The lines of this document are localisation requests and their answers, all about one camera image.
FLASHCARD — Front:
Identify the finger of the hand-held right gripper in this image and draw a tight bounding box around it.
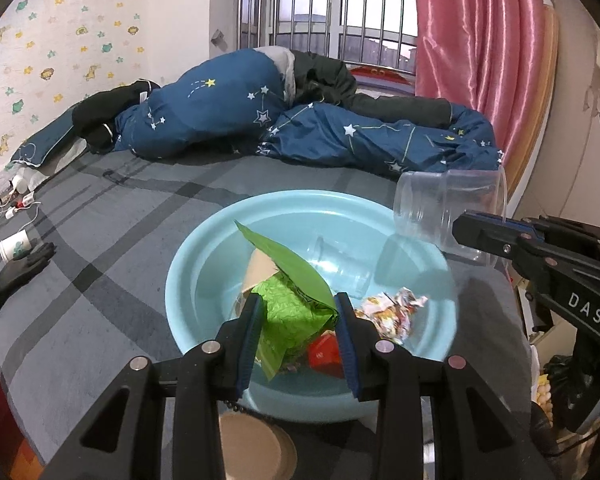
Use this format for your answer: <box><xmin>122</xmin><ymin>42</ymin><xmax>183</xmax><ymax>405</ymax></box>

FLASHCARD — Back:
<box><xmin>522</xmin><ymin>216</ymin><xmax>600</xmax><ymax>261</ymax></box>
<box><xmin>452</xmin><ymin>212</ymin><xmax>561</xmax><ymax>281</ymax></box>

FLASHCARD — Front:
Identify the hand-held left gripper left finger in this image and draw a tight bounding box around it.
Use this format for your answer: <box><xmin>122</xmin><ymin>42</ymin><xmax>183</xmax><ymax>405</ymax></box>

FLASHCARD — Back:
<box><xmin>67</xmin><ymin>292</ymin><xmax>266</xmax><ymax>480</ymax></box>

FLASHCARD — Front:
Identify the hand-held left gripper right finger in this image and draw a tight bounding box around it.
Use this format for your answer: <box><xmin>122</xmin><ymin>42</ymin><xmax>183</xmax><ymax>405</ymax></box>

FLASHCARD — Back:
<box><xmin>333</xmin><ymin>292</ymin><xmax>541</xmax><ymax>480</ymax></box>

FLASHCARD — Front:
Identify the red and white box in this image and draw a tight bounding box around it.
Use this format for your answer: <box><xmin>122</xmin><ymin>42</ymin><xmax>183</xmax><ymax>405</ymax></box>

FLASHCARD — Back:
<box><xmin>307</xmin><ymin>332</ymin><xmax>346</xmax><ymax>378</ymax></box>

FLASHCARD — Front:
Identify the green plastic bag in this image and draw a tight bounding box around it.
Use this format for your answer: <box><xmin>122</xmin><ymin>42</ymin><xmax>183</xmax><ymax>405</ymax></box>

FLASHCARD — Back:
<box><xmin>235</xmin><ymin>220</ymin><xmax>341</xmax><ymax>381</ymax></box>

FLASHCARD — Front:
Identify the red and white snack wrapper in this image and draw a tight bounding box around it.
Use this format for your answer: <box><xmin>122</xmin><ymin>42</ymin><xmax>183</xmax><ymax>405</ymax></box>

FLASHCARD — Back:
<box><xmin>355</xmin><ymin>287</ymin><xmax>428</xmax><ymax>346</ymax></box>

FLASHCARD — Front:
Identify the large clear plastic cup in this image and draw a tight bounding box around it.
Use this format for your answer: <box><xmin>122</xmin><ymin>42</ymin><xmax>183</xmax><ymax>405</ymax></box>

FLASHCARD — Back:
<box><xmin>392</xmin><ymin>166</ymin><xmax>508</xmax><ymax>266</ymax></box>

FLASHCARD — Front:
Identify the teal plastic basin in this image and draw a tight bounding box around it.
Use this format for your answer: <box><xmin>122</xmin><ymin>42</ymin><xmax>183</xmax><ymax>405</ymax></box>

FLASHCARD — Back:
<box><xmin>165</xmin><ymin>190</ymin><xmax>458</xmax><ymax>423</ymax></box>

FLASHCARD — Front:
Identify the small clear plastic cup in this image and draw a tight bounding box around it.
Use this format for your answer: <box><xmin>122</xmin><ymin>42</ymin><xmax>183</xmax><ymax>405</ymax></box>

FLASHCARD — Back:
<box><xmin>307</xmin><ymin>236</ymin><xmax>373</xmax><ymax>296</ymax></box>

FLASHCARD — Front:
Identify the brown cardboard tube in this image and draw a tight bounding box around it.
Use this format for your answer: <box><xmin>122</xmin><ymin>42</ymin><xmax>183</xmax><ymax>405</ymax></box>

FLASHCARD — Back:
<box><xmin>219</xmin><ymin>410</ymin><xmax>298</xmax><ymax>480</ymax></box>

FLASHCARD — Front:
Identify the brown paper cup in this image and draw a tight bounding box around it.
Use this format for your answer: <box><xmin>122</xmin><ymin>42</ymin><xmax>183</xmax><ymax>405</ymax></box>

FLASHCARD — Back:
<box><xmin>240</xmin><ymin>250</ymin><xmax>282</xmax><ymax>306</ymax></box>

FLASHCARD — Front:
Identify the wooden bed board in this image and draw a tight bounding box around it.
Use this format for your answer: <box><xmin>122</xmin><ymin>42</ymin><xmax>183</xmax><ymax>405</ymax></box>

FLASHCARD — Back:
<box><xmin>500</xmin><ymin>5</ymin><xmax>562</xmax><ymax>201</ymax></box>

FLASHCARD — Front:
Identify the grey plaid bed sheet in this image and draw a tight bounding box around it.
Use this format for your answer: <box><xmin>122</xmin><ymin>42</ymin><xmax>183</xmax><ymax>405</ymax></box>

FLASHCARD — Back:
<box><xmin>0</xmin><ymin>152</ymin><xmax>531</xmax><ymax>466</ymax></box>

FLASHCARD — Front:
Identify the pink curtain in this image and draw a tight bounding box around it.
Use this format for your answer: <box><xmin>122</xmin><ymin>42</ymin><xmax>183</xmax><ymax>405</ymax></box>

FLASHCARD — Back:
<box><xmin>411</xmin><ymin>0</ymin><xmax>556</xmax><ymax>161</ymax></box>

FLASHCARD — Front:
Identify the red windowsill cushion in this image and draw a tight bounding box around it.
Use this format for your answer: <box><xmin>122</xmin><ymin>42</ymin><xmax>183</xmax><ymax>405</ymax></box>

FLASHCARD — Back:
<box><xmin>350</xmin><ymin>64</ymin><xmax>416</xmax><ymax>86</ymax></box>

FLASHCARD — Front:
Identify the dark green jacket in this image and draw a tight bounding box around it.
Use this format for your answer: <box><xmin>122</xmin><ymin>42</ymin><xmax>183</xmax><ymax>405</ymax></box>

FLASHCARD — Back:
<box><xmin>287</xmin><ymin>50</ymin><xmax>453</xmax><ymax>128</ymax></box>

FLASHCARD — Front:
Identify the blue star duvet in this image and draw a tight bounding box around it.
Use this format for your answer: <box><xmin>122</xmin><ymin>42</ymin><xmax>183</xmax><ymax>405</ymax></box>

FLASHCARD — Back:
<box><xmin>115</xmin><ymin>49</ymin><xmax>505</xmax><ymax>181</ymax></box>

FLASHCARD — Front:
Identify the black glove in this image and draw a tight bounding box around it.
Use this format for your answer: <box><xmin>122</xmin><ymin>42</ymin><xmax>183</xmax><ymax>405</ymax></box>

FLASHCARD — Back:
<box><xmin>0</xmin><ymin>242</ymin><xmax>57</xmax><ymax>312</ymax></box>

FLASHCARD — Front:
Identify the white paper cup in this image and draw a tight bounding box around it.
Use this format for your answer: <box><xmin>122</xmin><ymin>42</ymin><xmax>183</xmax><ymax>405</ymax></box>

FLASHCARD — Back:
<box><xmin>0</xmin><ymin>230</ymin><xmax>33</xmax><ymax>262</ymax></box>

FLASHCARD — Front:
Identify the white power strip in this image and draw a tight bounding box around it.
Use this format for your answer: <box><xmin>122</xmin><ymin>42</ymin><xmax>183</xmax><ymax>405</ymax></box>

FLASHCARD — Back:
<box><xmin>5</xmin><ymin>195</ymin><xmax>38</xmax><ymax>218</ymax></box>

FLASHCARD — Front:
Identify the black clothing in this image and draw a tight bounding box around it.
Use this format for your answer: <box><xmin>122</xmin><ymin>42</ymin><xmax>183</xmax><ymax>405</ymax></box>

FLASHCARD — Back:
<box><xmin>72</xmin><ymin>80</ymin><xmax>161</xmax><ymax>155</ymax></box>

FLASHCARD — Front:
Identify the light grey cloth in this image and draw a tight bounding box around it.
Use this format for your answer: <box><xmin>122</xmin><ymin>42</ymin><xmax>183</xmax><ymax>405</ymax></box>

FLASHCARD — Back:
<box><xmin>252</xmin><ymin>46</ymin><xmax>297</xmax><ymax>101</ymax></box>

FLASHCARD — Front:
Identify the metal window railing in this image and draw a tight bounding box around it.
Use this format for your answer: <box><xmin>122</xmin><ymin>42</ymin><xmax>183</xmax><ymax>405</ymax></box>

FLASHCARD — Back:
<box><xmin>225</xmin><ymin>0</ymin><xmax>416</xmax><ymax>71</ymax></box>

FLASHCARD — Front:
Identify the blue pillow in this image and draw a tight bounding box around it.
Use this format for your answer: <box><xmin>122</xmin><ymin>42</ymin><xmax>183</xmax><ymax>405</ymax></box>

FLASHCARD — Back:
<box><xmin>11</xmin><ymin>105</ymin><xmax>88</xmax><ymax>168</ymax></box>

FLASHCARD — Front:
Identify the printed wall panel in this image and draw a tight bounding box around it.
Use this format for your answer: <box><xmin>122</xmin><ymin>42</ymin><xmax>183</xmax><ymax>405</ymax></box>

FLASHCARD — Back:
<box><xmin>0</xmin><ymin>0</ymin><xmax>153</xmax><ymax>186</ymax></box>

